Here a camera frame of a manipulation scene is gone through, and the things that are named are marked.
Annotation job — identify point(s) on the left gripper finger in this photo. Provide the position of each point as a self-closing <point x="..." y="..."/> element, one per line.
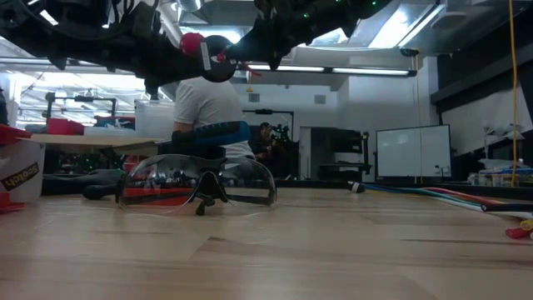
<point x="183" y="76"/>
<point x="183" y="61"/>

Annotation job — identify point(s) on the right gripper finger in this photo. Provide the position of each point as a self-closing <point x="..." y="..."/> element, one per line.
<point x="250" y="56"/>
<point x="256" y="31"/>

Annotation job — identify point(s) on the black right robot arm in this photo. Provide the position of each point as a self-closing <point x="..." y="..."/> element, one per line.
<point x="354" y="8"/>

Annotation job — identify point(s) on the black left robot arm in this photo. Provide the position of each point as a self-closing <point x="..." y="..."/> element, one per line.
<point x="41" y="37"/>

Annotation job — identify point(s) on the person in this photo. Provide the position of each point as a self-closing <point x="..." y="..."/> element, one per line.
<point x="264" y="141"/>
<point x="204" y="104"/>

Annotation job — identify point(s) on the clear plastic storage container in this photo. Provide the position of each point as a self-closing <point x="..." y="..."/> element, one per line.
<point x="154" y="121"/>

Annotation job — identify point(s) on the long fluorescent light fixture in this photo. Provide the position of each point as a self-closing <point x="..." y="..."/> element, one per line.
<point x="366" y="71"/>

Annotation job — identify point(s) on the white flat box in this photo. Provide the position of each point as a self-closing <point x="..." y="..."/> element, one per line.
<point x="108" y="131"/>

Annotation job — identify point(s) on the small red bin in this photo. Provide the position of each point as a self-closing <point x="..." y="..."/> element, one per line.
<point x="62" y="127"/>

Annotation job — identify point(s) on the clear safety glasses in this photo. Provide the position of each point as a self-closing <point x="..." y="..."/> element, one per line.
<point x="208" y="187"/>

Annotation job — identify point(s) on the small red black tool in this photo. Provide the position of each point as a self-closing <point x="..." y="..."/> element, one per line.
<point x="158" y="196"/>

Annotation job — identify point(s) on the black shelf cabinet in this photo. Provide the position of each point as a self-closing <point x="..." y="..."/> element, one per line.
<point x="341" y="146"/>

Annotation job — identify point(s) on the grey black work glove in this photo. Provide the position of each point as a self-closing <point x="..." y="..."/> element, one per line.
<point x="83" y="179"/>

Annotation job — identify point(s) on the white bucket with label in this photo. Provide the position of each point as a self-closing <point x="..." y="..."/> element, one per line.
<point x="21" y="166"/>

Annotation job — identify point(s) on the white whiteboard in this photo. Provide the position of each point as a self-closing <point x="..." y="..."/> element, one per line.
<point x="412" y="150"/>

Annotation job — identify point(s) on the grey wall vent grille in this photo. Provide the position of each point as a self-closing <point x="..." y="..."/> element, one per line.
<point x="320" y="99"/>
<point x="254" y="97"/>

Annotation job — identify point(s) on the black camera gantry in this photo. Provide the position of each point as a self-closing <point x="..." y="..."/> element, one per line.
<point x="81" y="98"/>
<point x="264" y="111"/>

